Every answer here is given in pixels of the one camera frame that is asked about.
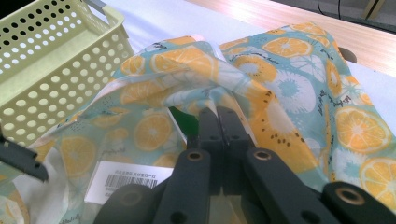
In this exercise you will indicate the orange print fabric bag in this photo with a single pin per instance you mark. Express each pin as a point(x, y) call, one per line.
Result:
point(295, 102)

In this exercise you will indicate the pale yellow perforated basket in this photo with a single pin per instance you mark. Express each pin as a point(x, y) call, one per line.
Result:
point(56, 71)

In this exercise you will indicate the vertical wooden wall strip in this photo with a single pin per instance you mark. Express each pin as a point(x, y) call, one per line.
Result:
point(372, 8)

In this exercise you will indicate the green and white cube box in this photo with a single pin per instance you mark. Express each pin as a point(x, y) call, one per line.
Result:
point(186, 124)

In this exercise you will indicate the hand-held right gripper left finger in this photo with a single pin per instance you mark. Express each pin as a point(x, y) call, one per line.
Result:
point(210, 130)

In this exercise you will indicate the tall green and white box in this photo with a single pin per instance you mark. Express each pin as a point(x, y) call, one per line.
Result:
point(124, 182)

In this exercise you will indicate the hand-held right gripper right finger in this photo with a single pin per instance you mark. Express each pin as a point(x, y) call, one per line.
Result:
point(233, 130)

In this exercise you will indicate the wooden table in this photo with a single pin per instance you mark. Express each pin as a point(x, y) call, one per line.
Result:
point(280, 17)

